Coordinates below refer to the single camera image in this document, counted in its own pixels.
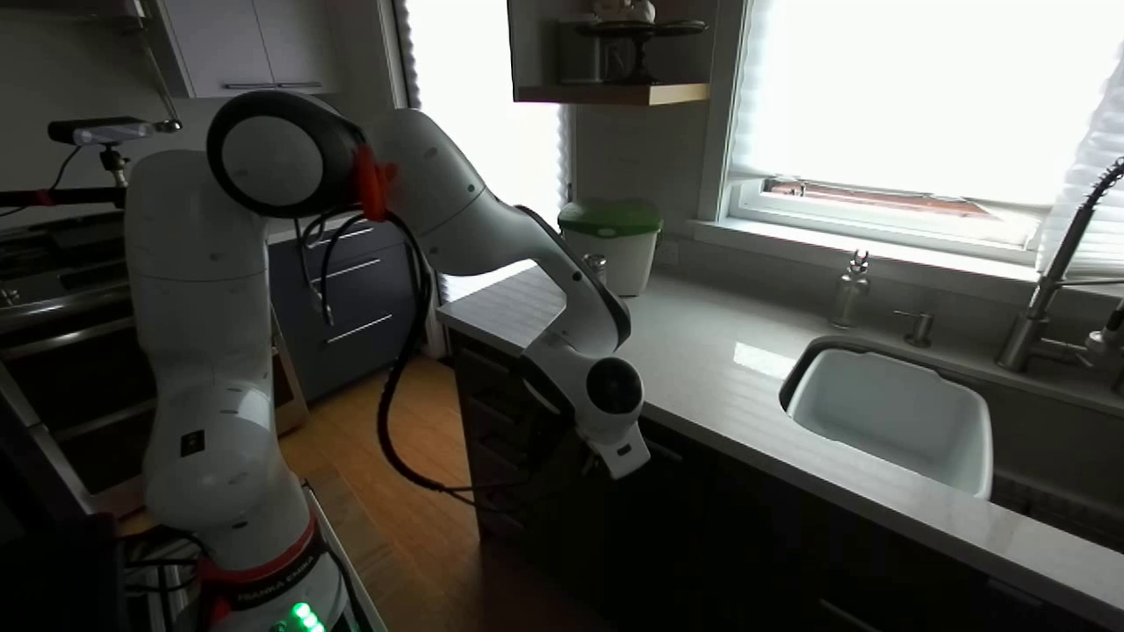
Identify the white window frame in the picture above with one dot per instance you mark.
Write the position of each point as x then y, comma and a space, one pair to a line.
880, 230

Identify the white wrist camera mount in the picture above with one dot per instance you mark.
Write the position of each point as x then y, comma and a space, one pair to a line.
626, 457

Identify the white plastic wash basin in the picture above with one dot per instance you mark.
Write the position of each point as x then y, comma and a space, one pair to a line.
889, 417

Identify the dark waste bin drawer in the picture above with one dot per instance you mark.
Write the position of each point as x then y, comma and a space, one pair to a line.
634, 540

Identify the blue-grey drawer cabinet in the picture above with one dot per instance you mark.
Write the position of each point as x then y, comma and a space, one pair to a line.
373, 294

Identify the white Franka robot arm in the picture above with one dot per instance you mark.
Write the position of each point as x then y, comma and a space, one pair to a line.
199, 294

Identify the small grey canister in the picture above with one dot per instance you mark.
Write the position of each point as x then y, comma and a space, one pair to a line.
596, 265

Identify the grey camera on stand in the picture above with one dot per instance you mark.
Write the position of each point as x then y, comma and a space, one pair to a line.
108, 129

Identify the tall chrome kitchen faucet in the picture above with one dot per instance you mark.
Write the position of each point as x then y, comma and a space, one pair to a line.
1040, 302

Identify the grey kitchen sink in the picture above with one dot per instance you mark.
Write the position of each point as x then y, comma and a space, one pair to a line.
1055, 445

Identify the white compost bin green lid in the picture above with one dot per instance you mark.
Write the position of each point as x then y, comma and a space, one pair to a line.
621, 251

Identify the small chrome sink fitting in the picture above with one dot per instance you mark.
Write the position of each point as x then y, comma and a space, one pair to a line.
921, 327

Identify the small chrome tap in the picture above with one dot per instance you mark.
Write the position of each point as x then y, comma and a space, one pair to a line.
856, 283

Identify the white window blind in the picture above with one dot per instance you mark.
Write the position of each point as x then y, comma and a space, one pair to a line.
1100, 129

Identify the wooden wall shelf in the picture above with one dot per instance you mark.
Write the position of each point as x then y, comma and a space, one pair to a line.
609, 94

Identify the dark kitchen cabinet with countertop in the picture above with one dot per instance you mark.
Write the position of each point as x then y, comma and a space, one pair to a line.
750, 563

